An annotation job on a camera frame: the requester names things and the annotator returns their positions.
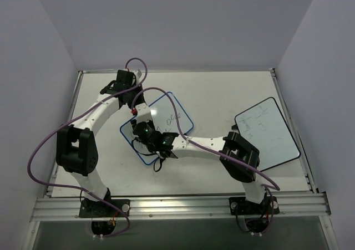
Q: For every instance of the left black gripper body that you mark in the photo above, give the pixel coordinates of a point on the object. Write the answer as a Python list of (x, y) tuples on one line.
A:
[(129, 101)]

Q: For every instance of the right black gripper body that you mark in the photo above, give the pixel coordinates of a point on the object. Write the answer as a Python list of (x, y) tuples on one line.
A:
[(155, 146)]

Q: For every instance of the blue framed whiteboard with writing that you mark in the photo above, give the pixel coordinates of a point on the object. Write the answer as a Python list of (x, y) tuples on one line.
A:
[(164, 121)]

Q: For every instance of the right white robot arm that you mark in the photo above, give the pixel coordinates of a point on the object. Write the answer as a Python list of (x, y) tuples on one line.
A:
[(239, 157)]

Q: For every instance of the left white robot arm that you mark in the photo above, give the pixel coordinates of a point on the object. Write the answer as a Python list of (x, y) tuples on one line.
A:
[(76, 150)]

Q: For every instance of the black framed whiteboard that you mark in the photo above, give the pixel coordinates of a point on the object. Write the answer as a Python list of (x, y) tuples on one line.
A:
[(264, 126)]

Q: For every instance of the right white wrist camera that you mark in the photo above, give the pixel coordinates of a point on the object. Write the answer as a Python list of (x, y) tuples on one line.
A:
[(142, 113)]

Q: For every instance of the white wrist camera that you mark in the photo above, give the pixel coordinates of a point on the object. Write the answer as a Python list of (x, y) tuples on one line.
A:
[(137, 73), (142, 113)]

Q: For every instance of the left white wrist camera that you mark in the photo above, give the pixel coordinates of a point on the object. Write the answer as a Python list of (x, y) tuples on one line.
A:
[(137, 73)]

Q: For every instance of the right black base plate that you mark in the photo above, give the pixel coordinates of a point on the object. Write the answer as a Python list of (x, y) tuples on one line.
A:
[(241, 207)]

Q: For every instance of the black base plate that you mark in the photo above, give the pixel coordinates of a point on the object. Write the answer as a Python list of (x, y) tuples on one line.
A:
[(241, 207), (97, 209)]

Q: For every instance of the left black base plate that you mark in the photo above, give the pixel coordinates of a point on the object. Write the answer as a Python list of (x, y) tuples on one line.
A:
[(97, 209)]

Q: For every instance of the aluminium mounting rail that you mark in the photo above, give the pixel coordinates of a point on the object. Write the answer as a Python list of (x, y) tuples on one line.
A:
[(290, 204)]

